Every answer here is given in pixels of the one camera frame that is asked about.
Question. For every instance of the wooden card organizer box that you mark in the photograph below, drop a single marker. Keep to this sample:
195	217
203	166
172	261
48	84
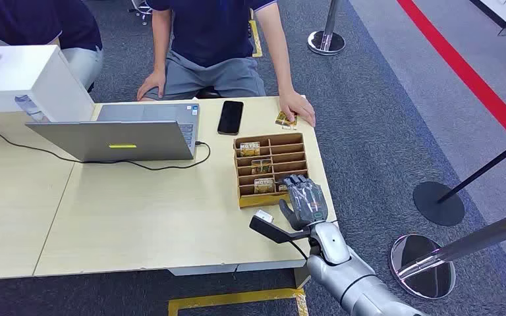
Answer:
289	167

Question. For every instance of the black stanchion post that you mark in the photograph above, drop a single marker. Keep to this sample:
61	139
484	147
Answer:
438	203

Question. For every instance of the person's left hand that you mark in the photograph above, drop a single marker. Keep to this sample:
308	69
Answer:
296	104

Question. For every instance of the black smartphone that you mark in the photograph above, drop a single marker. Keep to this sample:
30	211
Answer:
230	117

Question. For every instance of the person's right hand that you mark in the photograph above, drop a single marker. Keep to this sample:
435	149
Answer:
153	83

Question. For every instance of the person's left forearm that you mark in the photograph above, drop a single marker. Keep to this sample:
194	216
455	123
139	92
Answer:
275	52

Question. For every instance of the chrome stanchion post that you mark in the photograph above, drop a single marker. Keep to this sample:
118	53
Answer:
326	41
423	266

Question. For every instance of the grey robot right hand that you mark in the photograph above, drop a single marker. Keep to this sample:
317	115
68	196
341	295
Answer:
307	203

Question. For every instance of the person's right forearm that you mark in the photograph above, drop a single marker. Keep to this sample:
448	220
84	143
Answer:
161	43

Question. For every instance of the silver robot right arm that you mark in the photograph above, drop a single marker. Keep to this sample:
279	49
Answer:
357	283

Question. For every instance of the gold patterned card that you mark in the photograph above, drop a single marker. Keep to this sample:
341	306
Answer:
283	120
282	188
261	166
264	186
250	149

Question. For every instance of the office chair base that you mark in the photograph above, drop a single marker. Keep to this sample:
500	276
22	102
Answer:
141	9

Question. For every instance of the person in dark shirt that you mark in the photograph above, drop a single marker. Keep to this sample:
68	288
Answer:
211	43

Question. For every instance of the silver laptop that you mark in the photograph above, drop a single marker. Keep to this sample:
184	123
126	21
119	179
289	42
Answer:
117	139

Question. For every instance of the black bracket wrist camera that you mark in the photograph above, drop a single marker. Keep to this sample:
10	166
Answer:
275	232

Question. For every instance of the dark stool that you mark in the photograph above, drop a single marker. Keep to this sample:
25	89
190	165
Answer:
208	93

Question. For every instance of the person in light trousers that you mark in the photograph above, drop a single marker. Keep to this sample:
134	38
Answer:
61	30

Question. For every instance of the white box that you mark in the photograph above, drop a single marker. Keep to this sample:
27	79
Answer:
39	83

